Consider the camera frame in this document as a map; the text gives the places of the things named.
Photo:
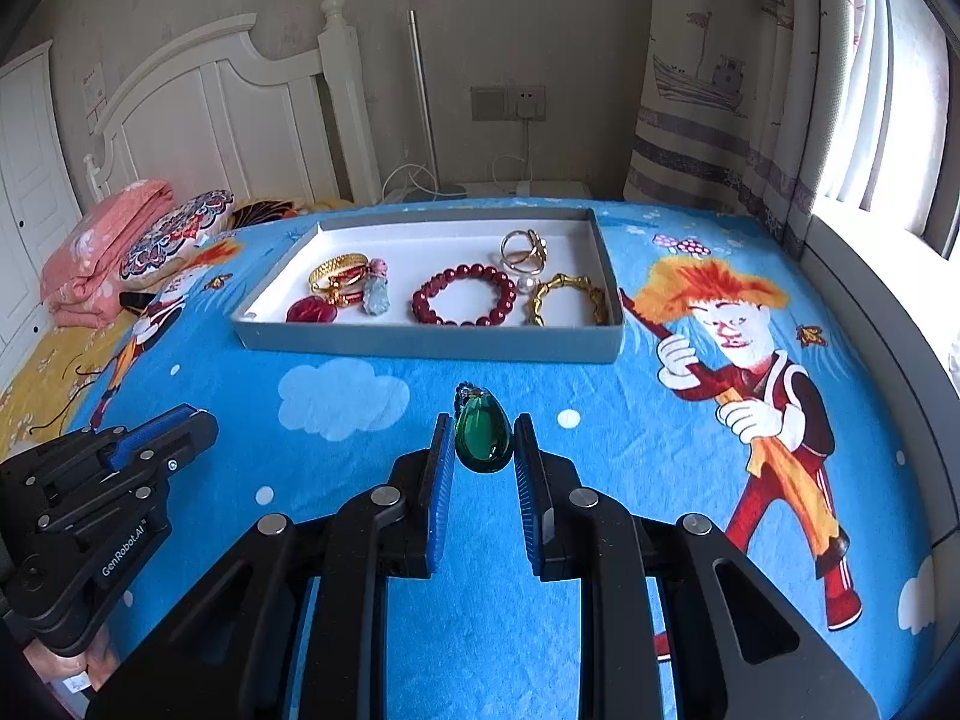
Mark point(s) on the person's left hand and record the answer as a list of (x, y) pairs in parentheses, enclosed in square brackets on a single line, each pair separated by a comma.
[(67, 673)]

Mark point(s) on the grey cardboard tray box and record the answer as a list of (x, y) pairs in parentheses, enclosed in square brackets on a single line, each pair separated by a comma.
[(420, 341)]

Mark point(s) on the small black object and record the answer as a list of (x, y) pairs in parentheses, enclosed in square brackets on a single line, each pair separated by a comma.
[(135, 301)]

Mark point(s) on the wall socket panel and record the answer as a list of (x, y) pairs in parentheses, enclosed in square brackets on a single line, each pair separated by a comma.
[(491, 103)]

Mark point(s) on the white charger plug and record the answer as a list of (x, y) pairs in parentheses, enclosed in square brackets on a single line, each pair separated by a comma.
[(532, 109)]

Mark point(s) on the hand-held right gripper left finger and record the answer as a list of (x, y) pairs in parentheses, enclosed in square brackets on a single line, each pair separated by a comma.
[(439, 495)]

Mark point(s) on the jade pendant with pink knot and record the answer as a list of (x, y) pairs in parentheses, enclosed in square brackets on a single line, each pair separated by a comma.
[(375, 298)]

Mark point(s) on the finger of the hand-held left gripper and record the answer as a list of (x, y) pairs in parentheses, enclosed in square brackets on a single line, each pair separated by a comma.
[(180, 446), (150, 431)]

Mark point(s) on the white wardrobe door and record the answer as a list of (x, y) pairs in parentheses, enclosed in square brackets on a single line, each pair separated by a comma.
[(30, 202)]

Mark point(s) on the ship print curtain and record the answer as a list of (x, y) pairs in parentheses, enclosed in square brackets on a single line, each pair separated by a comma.
[(712, 90)]

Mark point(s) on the patterned pillow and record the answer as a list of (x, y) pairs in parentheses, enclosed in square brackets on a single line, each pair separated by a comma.
[(172, 240)]

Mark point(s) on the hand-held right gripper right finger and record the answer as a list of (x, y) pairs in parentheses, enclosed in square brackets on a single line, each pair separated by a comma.
[(529, 495)]

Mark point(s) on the gold cuff bangle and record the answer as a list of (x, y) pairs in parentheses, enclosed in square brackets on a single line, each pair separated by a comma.
[(324, 270)]

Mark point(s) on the blue cartoon printed blanket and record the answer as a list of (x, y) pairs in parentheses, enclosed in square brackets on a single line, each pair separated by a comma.
[(600, 427)]

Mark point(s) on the red flower ornament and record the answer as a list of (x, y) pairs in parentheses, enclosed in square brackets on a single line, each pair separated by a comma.
[(311, 310)]

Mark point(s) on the yellow bedsheet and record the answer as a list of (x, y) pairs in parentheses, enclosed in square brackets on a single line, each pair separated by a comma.
[(45, 382)]

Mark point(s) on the white bed headboard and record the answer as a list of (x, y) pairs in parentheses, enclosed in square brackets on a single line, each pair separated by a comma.
[(225, 112)]

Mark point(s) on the pink folded blanket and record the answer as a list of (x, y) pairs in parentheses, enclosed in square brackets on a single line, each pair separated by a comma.
[(97, 255)]

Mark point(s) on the metal pole lamp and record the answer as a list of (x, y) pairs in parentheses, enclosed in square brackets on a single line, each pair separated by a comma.
[(421, 90)]

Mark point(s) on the pearl earring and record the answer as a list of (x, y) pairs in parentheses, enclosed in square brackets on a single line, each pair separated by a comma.
[(523, 284)]

